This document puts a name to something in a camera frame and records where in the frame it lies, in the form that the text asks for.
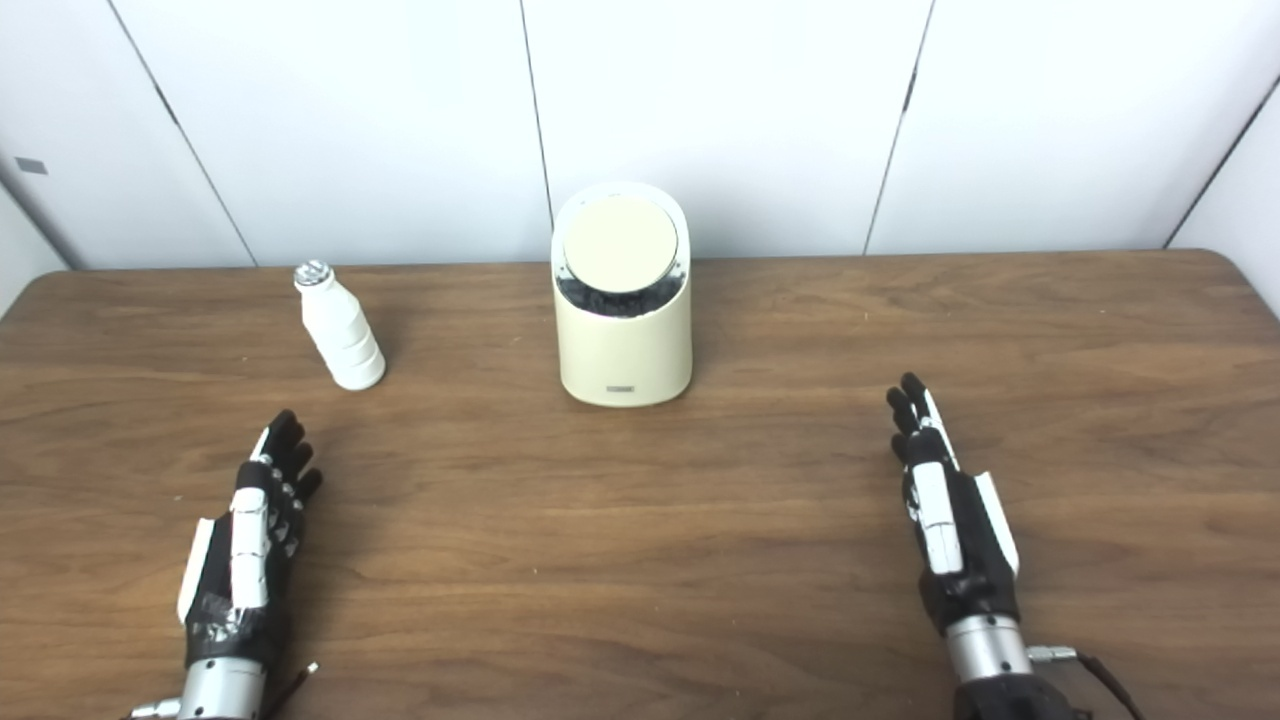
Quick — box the small white plastic bottle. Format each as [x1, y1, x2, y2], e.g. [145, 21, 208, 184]
[293, 260, 387, 392]

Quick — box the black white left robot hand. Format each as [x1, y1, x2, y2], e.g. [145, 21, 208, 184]
[177, 409, 325, 669]

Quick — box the cream-colored bin body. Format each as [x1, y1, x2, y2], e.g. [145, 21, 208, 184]
[551, 182, 694, 408]

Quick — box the black bin liner bag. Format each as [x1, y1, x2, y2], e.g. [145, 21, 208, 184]
[556, 265, 689, 319]

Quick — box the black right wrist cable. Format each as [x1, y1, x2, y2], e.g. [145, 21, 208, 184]
[1028, 646, 1146, 720]

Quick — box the cream round bin lid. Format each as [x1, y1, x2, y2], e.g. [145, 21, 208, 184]
[562, 195, 679, 294]

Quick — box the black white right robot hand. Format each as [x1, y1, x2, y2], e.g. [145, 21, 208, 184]
[886, 372, 1022, 636]

